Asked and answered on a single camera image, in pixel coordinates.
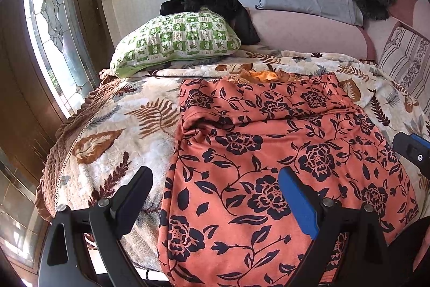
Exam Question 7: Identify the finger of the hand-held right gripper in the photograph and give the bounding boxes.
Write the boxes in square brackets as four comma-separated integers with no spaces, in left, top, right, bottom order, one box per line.
[392,132,430,174]

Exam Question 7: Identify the green checked pillow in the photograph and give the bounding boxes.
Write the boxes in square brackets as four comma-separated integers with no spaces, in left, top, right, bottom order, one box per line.
[109,8,242,79]

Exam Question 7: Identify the brown quilted bed cover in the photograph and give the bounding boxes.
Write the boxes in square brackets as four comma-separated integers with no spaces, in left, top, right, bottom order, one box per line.
[35,75,118,224]

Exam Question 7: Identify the cream leaf-print blanket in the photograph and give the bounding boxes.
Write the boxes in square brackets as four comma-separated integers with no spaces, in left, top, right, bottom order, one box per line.
[35,50,430,274]

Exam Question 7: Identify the brown wooden door frame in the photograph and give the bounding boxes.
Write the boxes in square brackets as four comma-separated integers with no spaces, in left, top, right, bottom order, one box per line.
[0,0,115,187]

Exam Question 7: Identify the pink padded headboard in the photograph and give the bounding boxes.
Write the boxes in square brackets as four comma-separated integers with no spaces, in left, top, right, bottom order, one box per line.
[247,0,430,62]

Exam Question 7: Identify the stained glass window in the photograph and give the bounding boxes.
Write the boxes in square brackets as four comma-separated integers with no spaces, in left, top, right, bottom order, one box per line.
[23,0,99,119]

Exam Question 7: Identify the orange black floral garment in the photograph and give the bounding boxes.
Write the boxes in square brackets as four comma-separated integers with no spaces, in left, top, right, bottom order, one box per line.
[157,69,419,287]

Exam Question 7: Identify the striped floral pillow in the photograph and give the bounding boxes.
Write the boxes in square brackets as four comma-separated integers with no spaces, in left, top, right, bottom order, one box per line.
[378,21,430,99]

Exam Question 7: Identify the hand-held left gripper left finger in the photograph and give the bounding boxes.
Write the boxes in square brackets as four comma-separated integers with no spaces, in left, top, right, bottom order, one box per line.
[38,166,153,287]

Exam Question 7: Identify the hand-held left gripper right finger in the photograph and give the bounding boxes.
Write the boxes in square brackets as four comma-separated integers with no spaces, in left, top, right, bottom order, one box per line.
[279,167,392,287]

